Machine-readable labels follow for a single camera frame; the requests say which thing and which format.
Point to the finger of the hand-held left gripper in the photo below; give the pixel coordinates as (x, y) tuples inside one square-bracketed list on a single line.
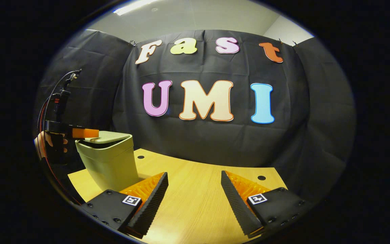
[(59, 128)]

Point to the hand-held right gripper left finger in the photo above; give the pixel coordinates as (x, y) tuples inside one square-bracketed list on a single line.
[(152, 201)]

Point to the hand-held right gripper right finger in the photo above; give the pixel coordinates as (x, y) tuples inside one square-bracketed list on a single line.
[(235, 203)]

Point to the green desktop garbage bin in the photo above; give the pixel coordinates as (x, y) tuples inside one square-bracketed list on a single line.
[(110, 162)]

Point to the wooden desktop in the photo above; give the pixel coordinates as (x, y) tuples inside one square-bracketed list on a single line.
[(195, 203)]

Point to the black backdrop cloth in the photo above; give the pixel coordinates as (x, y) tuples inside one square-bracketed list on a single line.
[(232, 142)]

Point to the ceiling light panel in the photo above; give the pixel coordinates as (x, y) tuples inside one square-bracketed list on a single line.
[(134, 6)]

